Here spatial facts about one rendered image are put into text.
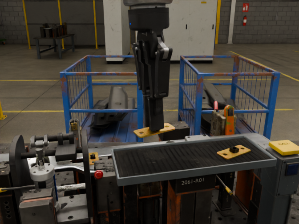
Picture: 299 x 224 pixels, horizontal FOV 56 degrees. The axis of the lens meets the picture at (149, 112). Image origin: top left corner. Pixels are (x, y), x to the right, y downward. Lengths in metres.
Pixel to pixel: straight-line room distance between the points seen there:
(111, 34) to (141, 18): 8.22
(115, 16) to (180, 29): 1.96
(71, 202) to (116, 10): 8.01
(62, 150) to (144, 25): 0.39
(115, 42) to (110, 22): 0.61
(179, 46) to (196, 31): 0.68
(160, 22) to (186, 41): 8.32
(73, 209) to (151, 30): 0.55
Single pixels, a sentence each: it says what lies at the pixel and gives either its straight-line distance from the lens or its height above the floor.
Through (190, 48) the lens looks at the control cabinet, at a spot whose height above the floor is 0.47.
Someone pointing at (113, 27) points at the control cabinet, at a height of 1.08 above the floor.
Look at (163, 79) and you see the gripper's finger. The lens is 0.51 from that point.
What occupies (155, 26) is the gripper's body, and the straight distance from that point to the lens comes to 0.51.
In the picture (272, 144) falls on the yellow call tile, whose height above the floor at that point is 1.16.
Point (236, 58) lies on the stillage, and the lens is 4.01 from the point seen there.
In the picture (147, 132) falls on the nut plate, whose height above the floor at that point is 1.25.
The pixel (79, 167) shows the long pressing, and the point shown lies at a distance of 0.97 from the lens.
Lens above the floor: 1.48
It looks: 19 degrees down
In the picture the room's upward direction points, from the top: straight up
